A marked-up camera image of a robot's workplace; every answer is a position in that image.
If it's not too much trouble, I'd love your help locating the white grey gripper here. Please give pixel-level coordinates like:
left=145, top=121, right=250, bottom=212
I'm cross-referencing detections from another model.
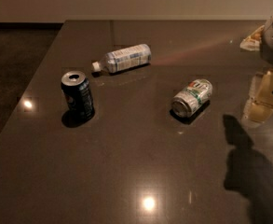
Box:
left=239, top=13, right=273, bottom=128

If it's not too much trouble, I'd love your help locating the clear plastic water bottle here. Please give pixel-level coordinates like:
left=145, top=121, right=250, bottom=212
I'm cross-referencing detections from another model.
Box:
left=92, top=44, right=151, bottom=74

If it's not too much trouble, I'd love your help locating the dark blue pepsi can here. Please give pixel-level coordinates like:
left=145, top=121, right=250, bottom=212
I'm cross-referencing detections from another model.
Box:
left=61, top=71, right=95, bottom=120

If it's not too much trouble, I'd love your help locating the silver green 7up can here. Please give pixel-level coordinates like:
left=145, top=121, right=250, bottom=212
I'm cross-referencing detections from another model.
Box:
left=171, top=79, right=212, bottom=119

